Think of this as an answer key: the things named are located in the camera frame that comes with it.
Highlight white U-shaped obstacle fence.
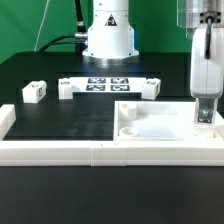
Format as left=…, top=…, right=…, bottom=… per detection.
left=0, top=104, right=224, bottom=166

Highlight white square tabletop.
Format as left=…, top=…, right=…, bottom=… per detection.
left=113, top=101, right=224, bottom=141

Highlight black cable bundle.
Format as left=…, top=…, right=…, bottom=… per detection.
left=39, top=0, right=90, bottom=54

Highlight white thin cable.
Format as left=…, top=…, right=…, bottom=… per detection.
left=34, top=0, right=52, bottom=52

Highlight green backdrop curtain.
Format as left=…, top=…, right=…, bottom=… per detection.
left=0, top=0, right=191, bottom=63

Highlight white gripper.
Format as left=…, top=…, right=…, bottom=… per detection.
left=190, top=16, right=224, bottom=124

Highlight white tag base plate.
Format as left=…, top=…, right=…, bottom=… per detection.
left=69, top=77, right=146, bottom=93

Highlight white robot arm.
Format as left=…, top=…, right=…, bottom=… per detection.
left=82, top=0, right=224, bottom=124

